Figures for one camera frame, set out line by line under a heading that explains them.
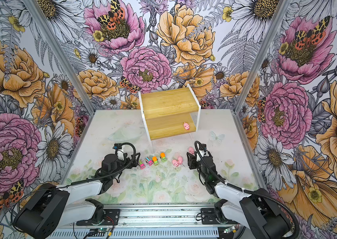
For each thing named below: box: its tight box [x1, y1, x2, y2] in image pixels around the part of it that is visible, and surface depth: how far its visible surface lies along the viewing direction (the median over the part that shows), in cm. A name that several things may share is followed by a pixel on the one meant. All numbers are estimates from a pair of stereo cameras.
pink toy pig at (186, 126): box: [183, 121, 190, 131], surface depth 91 cm
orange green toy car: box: [152, 155, 159, 166], surface depth 93 cm
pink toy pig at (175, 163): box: [171, 159, 179, 167], surface depth 93 cm
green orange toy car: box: [160, 152, 168, 163], surface depth 96 cm
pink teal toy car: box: [144, 156, 154, 166], surface depth 93 cm
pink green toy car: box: [138, 159, 147, 170], surface depth 92 cm
